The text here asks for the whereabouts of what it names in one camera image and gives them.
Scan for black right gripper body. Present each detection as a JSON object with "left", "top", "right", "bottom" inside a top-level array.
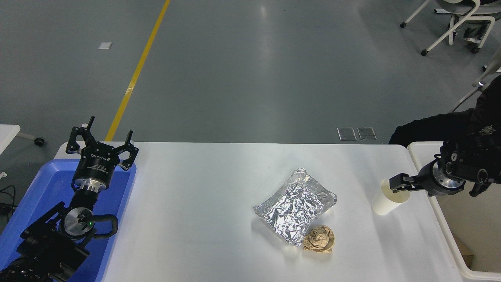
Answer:
[{"left": 416, "top": 163, "right": 442, "bottom": 196}]

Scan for white table with caster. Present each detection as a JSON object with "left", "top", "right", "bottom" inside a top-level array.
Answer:
[{"left": 0, "top": 125, "right": 45, "bottom": 155}]

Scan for crumpled tan paper ball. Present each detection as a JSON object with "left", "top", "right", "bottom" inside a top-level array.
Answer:
[{"left": 302, "top": 225, "right": 335, "bottom": 254}]

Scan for large pale plastic bin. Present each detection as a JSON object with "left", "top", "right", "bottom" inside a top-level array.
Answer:
[{"left": 407, "top": 141, "right": 501, "bottom": 282}]

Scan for crumpled silver foil tray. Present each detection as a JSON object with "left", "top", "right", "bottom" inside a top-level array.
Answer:
[{"left": 253, "top": 168, "right": 337, "bottom": 247}]

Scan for white office chair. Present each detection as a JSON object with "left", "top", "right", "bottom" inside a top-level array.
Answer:
[{"left": 399, "top": 0, "right": 501, "bottom": 56}]

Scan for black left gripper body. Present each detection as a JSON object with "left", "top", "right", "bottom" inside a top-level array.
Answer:
[{"left": 74, "top": 142, "right": 121, "bottom": 182}]

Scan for seated person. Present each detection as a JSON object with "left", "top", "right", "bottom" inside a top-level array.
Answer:
[{"left": 464, "top": 20, "right": 492, "bottom": 43}]

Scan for white chair frame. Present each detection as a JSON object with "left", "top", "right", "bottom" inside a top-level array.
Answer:
[{"left": 450, "top": 49, "right": 501, "bottom": 113}]

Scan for black cables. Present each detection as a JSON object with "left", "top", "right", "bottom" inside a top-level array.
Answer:
[{"left": 0, "top": 185, "right": 16, "bottom": 216}]

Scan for white paper cup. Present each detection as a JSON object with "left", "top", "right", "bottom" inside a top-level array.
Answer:
[{"left": 371, "top": 178, "right": 411, "bottom": 216}]

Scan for blue plastic tray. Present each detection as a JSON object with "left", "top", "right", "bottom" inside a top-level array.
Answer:
[{"left": 0, "top": 159, "right": 137, "bottom": 282}]

